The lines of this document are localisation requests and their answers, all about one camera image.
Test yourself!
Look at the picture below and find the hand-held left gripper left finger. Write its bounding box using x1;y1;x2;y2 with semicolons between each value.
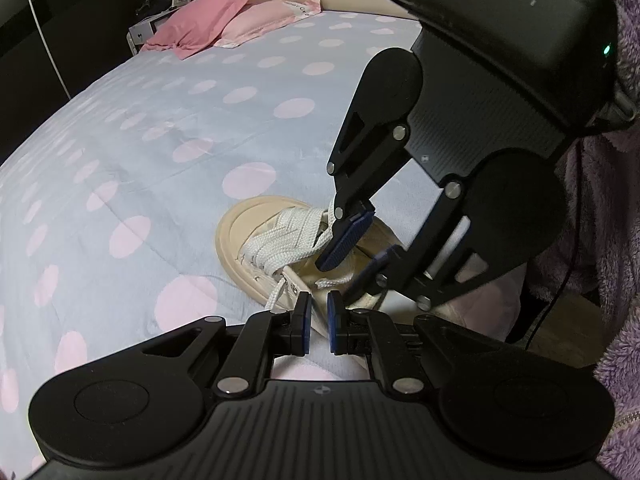
142;290;313;401

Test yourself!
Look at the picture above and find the black bag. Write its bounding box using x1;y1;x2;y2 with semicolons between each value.
135;0;173;21

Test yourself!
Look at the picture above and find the polka dot bed sheet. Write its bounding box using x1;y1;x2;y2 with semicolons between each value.
0;7;521;471

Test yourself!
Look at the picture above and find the purple fleece robe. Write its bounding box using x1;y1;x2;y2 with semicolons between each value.
520;125;640;480

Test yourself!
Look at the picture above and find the beige platform shoe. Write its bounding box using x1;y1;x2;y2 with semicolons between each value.
216;196;451;326

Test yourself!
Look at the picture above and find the light pink pillow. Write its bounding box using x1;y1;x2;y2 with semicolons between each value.
215;0;321;51

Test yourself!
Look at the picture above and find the dark wardrobe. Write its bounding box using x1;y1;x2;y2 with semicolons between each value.
0;0;151;166

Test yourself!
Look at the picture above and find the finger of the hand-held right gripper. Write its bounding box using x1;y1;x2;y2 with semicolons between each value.
347;191;497;313
315;105;413;273

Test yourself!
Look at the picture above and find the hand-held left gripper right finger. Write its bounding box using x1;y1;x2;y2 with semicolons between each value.
326;290;501;401

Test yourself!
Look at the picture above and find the person's right forearm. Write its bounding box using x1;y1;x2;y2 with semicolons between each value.
595;0;640;136

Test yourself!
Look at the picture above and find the white shoelace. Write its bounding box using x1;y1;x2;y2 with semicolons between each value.
242;202;341;311

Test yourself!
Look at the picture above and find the black cable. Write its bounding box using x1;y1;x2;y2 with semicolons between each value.
525;132;586;353

